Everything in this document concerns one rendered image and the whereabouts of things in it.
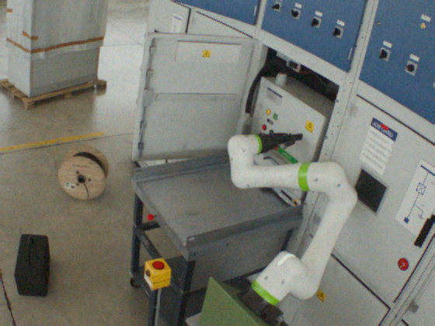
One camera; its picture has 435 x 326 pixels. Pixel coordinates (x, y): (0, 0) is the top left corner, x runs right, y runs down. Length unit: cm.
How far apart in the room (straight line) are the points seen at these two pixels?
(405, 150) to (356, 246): 54
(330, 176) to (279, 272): 41
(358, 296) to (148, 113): 145
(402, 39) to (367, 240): 90
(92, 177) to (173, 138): 110
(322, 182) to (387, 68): 54
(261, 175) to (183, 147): 79
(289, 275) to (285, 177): 43
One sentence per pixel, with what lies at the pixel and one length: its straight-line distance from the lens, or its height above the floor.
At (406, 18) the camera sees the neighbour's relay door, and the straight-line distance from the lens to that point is 175.
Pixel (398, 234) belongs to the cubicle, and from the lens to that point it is 188.
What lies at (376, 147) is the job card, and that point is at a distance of 186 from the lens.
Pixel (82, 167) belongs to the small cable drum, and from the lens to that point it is 337.
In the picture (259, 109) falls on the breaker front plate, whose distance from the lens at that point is 241.
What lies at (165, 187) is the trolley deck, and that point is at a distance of 226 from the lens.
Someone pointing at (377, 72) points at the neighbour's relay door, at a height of 172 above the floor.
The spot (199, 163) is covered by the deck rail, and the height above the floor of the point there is 88.
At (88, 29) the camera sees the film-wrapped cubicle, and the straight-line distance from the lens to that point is 524.
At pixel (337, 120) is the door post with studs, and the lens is 201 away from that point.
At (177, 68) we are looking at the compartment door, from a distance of 230.
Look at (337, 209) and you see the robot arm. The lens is 179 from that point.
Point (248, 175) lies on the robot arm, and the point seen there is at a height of 116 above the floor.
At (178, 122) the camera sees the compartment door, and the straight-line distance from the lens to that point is 244.
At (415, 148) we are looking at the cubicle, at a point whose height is 152.
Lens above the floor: 212
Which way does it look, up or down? 30 degrees down
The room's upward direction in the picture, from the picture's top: 11 degrees clockwise
